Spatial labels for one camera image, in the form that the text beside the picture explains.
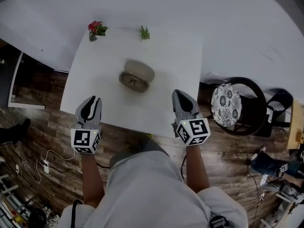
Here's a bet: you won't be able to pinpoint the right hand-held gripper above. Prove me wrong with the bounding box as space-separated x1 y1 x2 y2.
171 89 212 147

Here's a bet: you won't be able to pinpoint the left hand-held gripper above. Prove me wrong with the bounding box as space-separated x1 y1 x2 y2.
70 95 103 155

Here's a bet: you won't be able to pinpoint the dark-framed glasses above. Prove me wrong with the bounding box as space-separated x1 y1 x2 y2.
122 76 149 87

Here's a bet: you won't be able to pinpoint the beige glasses case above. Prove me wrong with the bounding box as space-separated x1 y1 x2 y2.
118 59 156 94

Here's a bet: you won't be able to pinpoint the person's left forearm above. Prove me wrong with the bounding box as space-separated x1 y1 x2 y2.
81 151 105 209

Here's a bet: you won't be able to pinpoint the person's right forearm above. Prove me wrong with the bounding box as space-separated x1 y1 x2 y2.
184 144 211 195

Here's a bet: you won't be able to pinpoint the floral round seat cushion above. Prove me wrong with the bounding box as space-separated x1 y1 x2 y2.
210 83 243 128

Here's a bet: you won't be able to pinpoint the person's olive trousers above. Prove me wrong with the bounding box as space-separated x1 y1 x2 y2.
109 136 170 169

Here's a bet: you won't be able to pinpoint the dark round-backed chair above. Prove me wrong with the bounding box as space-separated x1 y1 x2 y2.
209 76 268 137

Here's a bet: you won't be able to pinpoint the small green potted succulent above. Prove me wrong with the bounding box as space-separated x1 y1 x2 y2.
139 25 151 40

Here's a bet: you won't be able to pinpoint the red flower potted plant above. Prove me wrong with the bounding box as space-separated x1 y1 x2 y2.
87 20 109 42

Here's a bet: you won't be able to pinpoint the black folding chair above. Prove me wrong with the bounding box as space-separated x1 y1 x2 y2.
258 88 295 138

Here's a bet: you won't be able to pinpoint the person's white shirt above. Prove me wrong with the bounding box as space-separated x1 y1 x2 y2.
57 150 249 228

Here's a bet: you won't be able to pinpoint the light wooden furniture panel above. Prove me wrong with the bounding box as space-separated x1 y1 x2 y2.
286 98 304 151

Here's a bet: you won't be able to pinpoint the black round object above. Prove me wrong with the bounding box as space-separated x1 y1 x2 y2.
28 207 48 228

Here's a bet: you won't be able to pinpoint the metal storage rack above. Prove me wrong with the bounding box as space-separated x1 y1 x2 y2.
0 173 31 228

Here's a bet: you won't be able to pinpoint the white equipment pile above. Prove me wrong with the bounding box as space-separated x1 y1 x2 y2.
259 174 304 228

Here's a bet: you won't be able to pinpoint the black cable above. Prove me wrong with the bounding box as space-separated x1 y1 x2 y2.
180 154 189 179

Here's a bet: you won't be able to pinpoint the white board frame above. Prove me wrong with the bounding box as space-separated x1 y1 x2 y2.
8 51 46 111

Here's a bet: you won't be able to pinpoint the white cable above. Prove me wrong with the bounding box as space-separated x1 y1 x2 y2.
15 146 77 185

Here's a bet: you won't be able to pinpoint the black shoulder strap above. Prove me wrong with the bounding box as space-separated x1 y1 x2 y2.
70 199 84 228

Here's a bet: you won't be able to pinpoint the black strap buckle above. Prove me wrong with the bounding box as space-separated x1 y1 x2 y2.
209 214 230 228

